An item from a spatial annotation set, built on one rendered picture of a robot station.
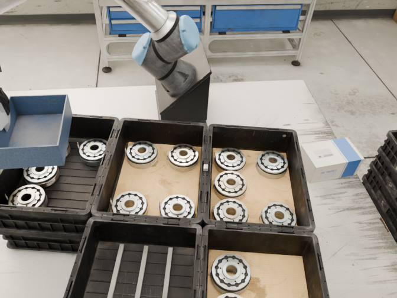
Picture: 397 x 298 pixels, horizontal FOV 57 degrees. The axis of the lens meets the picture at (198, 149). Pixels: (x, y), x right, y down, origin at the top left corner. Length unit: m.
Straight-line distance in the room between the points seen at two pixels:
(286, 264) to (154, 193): 0.44
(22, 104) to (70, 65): 2.25
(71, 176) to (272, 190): 0.65
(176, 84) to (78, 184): 0.52
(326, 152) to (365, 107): 1.75
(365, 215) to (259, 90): 0.77
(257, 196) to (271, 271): 0.25
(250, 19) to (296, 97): 1.40
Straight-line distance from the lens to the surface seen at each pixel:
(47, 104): 1.09
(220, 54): 3.17
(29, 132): 1.07
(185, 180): 1.19
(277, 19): 3.17
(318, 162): 1.39
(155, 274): 1.02
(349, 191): 1.47
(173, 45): 1.28
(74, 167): 1.27
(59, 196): 1.21
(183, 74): 1.42
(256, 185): 1.20
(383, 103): 3.28
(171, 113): 1.49
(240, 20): 3.09
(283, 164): 1.24
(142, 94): 1.74
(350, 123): 2.95
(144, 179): 1.19
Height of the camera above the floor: 1.75
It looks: 45 degrees down
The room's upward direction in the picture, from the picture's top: 4 degrees clockwise
